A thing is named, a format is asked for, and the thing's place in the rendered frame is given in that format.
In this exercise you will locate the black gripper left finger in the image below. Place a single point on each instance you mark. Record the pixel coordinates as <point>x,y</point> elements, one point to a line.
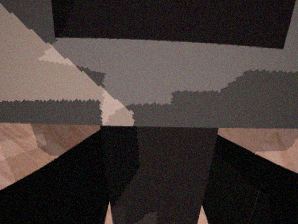
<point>69,190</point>

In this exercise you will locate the black two-prong plug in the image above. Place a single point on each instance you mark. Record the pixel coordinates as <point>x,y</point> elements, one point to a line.
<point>157,175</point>

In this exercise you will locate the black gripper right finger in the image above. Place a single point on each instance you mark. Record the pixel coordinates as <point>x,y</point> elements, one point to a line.
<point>244,188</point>

